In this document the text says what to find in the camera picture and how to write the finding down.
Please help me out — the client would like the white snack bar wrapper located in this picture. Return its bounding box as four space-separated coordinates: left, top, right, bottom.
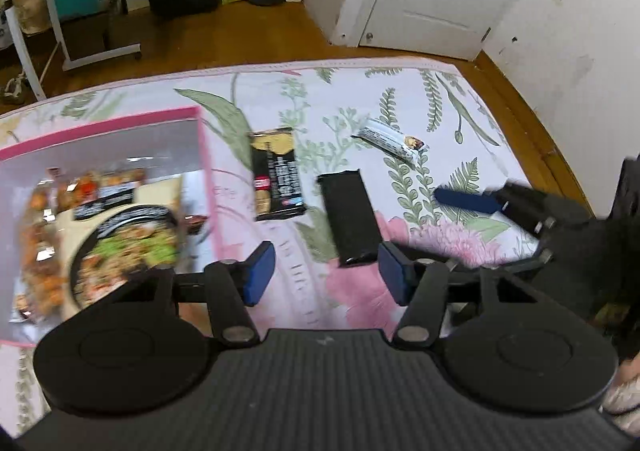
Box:
352 118 426 166

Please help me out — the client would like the hand with pink nails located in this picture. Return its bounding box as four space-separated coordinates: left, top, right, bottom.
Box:
602 353 640 437

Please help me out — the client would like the matte black snack packet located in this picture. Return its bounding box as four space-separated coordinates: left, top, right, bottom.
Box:
317 170 383 267

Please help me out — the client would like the black soda cracker packet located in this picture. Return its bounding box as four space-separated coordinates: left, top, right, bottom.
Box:
248 127 306 221

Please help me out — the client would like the mixed nuts clear bag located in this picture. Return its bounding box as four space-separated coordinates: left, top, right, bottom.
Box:
18 207 63 318

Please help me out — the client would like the seafood noodle packet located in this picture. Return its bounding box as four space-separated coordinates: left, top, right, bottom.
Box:
56 176 184 318

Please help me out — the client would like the pink cardboard box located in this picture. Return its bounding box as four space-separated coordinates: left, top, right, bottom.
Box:
1 107 220 346

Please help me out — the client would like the floral bed sheet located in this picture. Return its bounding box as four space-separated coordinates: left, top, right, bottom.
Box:
0 57 547 439

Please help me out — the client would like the orange coated peanuts bag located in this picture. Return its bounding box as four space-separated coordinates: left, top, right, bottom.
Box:
27 168 146 221

